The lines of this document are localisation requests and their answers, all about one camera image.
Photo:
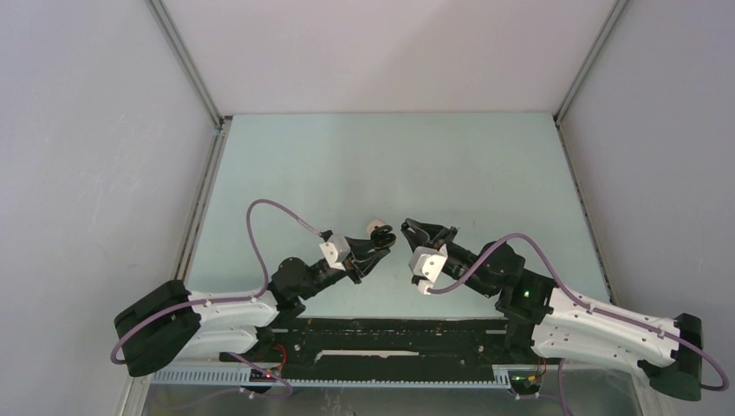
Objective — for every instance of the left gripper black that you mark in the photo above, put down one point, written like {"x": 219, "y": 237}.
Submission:
{"x": 363, "y": 256}

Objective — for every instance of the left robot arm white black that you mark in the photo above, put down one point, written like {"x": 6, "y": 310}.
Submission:
{"x": 172, "y": 322}

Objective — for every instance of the aluminium frame post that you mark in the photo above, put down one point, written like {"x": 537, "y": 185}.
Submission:
{"x": 163, "y": 17}
{"x": 601, "y": 40}

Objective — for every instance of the right aluminium frame post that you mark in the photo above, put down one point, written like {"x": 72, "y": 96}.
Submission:
{"x": 601, "y": 40}

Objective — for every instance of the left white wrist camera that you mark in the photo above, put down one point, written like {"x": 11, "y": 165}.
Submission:
{"x": 336, "y": 250}

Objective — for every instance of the white cable duct strip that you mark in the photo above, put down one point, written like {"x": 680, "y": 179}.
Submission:
{"x": 247, "y": 377}

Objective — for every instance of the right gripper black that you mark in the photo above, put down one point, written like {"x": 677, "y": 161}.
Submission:
{"x": 428, "y": 235}

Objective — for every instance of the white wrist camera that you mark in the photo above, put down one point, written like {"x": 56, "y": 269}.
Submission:
{"x": 426, "y": 265}
{"x": 336, "y": 250}

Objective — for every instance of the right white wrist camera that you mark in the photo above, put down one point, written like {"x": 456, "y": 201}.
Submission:
{"x": 426, "y": 265}

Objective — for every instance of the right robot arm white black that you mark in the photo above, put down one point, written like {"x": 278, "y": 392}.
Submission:
{"x": 548, "y": 320}

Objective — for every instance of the black earbud charging case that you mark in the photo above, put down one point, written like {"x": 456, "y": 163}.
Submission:
{"x": 382, "y": 237}

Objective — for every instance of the left aluminium frame post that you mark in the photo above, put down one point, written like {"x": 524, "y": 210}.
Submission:
{"x": 163, "y": 17}

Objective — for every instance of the pink earbud charging case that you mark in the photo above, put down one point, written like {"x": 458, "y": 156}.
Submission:
{"x": 374, "y": 225}

